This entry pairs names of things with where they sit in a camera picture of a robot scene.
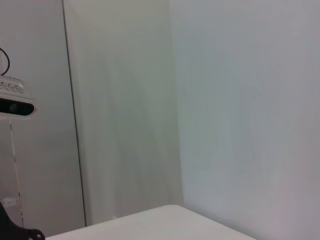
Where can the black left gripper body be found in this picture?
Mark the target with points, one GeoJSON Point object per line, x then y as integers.
{"type": "Point", "coordinates": [10, 231]}

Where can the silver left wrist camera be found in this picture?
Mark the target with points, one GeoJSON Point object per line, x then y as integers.
{"type": "Point", "coordinates": [15, 95]}

